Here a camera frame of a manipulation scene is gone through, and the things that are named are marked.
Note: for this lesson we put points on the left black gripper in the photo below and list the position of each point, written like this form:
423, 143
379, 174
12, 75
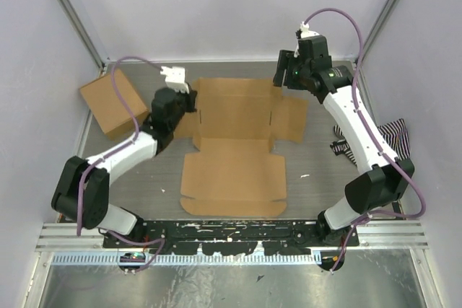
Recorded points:
190, 98

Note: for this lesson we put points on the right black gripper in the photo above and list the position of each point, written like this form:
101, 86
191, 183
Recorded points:
286, 61

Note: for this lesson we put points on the brown cardboard box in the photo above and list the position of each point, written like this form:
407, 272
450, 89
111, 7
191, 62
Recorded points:
109, 112
233, 172

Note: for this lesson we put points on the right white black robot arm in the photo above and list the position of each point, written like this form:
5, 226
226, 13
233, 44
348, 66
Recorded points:
382, 173

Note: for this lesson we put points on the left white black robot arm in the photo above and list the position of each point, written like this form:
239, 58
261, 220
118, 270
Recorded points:
82, 191

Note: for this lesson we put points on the folded brown cardboard box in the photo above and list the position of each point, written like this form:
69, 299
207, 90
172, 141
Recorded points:
109, 112

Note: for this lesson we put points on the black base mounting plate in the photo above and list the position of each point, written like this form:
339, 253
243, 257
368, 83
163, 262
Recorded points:
228, 237

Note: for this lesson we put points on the striped purple white cloth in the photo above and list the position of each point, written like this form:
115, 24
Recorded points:
395, 134

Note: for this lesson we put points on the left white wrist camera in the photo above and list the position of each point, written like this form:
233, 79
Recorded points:
175, 78

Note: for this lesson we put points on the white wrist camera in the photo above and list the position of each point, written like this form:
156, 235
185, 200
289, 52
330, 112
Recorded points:
175, 78
304, 36

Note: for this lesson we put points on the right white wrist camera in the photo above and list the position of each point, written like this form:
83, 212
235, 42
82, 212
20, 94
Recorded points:
304, 36

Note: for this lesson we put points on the left aluminium corner post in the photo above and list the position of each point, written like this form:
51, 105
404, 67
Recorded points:
83, 34

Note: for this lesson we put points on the aluminium corner post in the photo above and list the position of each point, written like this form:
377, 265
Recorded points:
83, 34
379, 24

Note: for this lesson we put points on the right aluminium corner post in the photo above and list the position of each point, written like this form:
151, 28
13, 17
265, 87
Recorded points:
379, 24

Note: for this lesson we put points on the white slotted cable duct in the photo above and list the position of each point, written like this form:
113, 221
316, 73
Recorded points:
138, 258

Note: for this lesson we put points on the aluminium front rail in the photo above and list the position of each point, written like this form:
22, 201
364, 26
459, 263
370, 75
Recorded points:
376, 234

